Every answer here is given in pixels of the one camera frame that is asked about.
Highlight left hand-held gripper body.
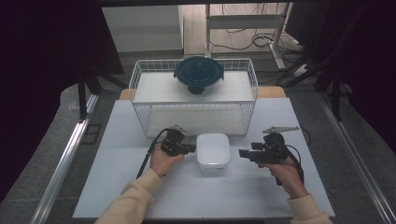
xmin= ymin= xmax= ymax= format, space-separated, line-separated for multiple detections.
xmin=160 ymin=124 xmax=188 ymax=158

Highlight hand-held gripper black cable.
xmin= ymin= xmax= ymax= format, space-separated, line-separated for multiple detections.
xmin=284 ymin=144 xmax=305 ymax=187
xmin=135 ymin=128 xmax=171 ymax=180

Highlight person's left hand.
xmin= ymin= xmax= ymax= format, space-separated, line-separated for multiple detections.
xmin=148 ymin=143 xmax=185 ymax=178

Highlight round glass container blue lid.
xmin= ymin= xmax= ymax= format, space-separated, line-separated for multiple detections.
xmin=173 ymin=55 xmax=225 ymax=96

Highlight black square floor frame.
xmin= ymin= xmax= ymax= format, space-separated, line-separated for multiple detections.
xmin=81 ymin=123 xmax=103 ymax=145

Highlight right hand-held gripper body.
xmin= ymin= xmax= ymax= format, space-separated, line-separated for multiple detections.
xmin=257 ymin=125 xmax=301 ymax=164

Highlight white cabinet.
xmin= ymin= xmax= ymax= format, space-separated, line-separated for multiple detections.
xmin=102 ymin=5 xmax=185 ymax=53

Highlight right hand-held gripper black cable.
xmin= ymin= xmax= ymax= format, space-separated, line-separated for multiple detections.
xmin=284 ymin=144 xmax=305 ymax=187

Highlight black metal stand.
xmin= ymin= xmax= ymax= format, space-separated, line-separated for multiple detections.
xmin=279 ymin=55 xmax=344 ymax=122
xmin=78 ymin=71 xmax=129 ymax=122

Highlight person's right hand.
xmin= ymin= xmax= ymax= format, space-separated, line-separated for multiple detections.
xmin=257 ymin=156 xmax=310 ymax=200

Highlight white square lidded container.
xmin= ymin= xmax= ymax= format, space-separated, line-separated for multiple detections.
xmin=195 ymin=133 xmax=232 ymax=173

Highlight white standing desk frame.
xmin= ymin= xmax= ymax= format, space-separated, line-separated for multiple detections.
xmin=204 ymin=3 xmax=292 ymax=70

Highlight black floor cables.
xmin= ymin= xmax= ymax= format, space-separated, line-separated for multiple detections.
xmin=208 ymin=3 xmax=307 ymax=53

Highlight left hand-held gripper black cable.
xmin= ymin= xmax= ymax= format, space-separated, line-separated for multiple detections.
xmin=135 ymin=128 xmax=171 ymax=180

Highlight white wire rack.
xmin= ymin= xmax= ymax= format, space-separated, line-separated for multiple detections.
xmin=128 ymin=58 xmax=260 ymax=138

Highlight aluminium rail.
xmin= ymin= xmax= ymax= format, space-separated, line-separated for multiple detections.
xmin=29 ymin=92 xmax=101 ymax=224
xmin=316 ymin=91 xmax=396 ymax=224

